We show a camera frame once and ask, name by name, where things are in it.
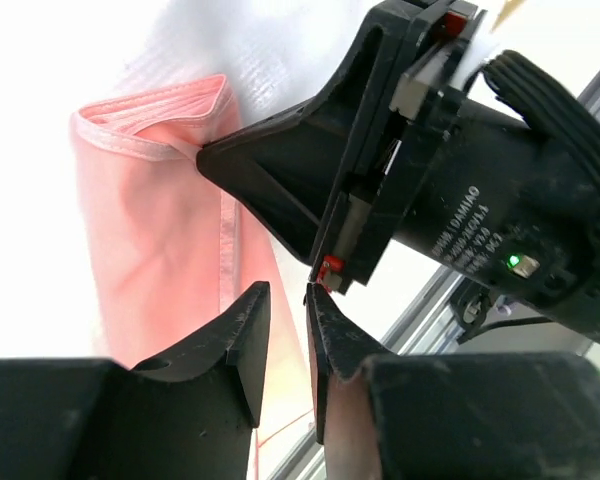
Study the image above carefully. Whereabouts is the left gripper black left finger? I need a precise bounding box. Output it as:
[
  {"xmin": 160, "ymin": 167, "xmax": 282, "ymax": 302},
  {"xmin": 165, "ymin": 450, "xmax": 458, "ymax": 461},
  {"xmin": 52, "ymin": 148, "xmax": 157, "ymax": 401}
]
[{"xmin": 0, "ymin": 282, "xmax": 271, "ymax": 479}]

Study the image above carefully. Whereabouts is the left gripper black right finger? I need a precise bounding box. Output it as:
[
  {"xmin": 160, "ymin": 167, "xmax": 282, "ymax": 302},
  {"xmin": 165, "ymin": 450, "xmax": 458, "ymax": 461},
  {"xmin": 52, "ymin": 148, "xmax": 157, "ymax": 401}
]
[{"xmin": 305, "ymin": 284, "xmax": 600, "ymax": 479}]

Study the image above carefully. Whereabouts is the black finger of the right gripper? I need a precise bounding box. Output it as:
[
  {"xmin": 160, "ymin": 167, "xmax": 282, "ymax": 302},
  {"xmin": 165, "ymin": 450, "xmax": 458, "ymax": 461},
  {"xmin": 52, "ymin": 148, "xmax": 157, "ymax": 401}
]
[{"xmin": 197, "ymin": 1, "xmax": 426, "ymax": 265}]

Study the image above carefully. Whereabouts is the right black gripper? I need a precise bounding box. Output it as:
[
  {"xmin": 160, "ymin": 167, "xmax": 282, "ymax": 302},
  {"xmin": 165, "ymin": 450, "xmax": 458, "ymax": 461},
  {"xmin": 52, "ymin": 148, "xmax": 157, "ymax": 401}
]
[{"xmin": 311, "ymin": 1, "xmax": 600, "ymax": 343}]

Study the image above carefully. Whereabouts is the pink satin napkin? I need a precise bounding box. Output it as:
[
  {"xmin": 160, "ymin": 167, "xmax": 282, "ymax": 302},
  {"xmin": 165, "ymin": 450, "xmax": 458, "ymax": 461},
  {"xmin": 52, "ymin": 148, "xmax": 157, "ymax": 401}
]
[{"xmin": 69, "ymin": 74, "xmax": 317, "ymax": 480}]

